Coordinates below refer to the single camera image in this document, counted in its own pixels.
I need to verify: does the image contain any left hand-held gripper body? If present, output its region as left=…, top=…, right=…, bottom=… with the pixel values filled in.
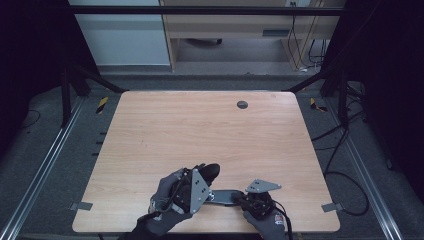
left=169, top=167, right=212, bottom=215

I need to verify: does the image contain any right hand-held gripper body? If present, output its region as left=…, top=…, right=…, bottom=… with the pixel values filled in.
left=240, top=178, right=283, bottom=220

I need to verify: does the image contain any black stapler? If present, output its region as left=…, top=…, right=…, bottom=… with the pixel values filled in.
left=195, top=162, right=247, bottom=208

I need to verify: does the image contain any yellow black striped tape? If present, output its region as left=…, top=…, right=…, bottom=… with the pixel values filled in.
left=95, top=96, right=110, bottom=115
left=309, top=97, right=329, bottom=113

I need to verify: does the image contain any light wooden desk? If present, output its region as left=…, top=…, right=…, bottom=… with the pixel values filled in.
left=159, top=0, right=347, bottom=73

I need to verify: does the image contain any white cabinet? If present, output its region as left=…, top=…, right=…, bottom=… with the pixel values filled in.
left=67, top=0, right=172, bottom=67

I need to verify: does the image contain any black curtain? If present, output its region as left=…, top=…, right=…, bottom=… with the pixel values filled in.
left=320, top=0, right=424, bottom=203
left=0, top=0, right=100, bottom=159

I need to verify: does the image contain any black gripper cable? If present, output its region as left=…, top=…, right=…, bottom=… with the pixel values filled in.
left=272, top=203, right=295, bottom=240

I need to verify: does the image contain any grey metal bracket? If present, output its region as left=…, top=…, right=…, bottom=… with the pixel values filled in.
left=321, top=201, right=345, bottom=214
left=67, top=201, right=94, bottom=212

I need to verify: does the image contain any looped black floor cable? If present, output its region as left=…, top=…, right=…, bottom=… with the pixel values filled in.
left=323, top=170, right=371, bottom=217

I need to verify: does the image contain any aluminium floor rail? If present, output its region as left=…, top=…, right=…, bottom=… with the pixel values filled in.
left=0, top=95, right=87, bottom=240
left=324, top=99, right=405, bottom=240

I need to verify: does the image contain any black frame post with strut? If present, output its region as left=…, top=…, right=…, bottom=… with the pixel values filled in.
left=60, top=63, right=130, bottom=128
left=285, top=68, right=350, bottom=128

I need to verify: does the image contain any black frame crossbeam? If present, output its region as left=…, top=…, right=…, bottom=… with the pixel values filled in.
left=67, top=4, right=347, bottom=17

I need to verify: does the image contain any hanging black cable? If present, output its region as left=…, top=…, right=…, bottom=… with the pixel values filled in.
left=288, top=1, right=303, bottom=69

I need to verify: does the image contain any thin black floor cable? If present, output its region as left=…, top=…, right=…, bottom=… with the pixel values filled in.
left=20, top=109, right=42, bottom=130

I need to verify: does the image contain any hanging yellow cable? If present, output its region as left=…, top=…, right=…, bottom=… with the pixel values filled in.
left=296, top=0, right=326, bottom=70

